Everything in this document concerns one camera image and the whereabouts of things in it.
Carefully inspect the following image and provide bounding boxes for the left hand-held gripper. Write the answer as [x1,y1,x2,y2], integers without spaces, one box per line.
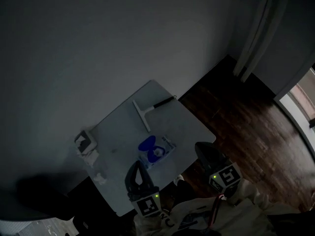
[124,160,163,217]

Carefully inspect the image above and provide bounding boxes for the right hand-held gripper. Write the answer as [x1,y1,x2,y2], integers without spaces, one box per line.
[194,141,242,199]

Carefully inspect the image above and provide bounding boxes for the white wet wipe pack blue lid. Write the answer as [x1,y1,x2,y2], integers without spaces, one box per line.
[137,134,177,171]

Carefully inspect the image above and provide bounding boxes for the crumpled white tissue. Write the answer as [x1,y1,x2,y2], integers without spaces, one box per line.
[78,148,100,166]
[94,173,107,185]

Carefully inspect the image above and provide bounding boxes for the small white square box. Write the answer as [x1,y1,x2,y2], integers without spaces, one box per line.
[74,130,98,154]

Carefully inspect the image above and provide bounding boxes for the person's white printed sweatshirt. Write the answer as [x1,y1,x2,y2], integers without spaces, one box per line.
[134,179,300,236]

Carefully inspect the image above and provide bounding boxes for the window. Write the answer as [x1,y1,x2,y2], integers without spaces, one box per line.
[277,67,315,158]

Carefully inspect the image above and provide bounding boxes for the light curtain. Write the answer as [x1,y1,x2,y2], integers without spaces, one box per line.
[232,0,292,83]

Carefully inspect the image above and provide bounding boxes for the red cable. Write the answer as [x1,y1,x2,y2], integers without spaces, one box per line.
[207,194,225,232]

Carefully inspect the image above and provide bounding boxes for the white squeegee with black handle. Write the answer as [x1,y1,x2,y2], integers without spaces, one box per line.
[132,96,177,133]

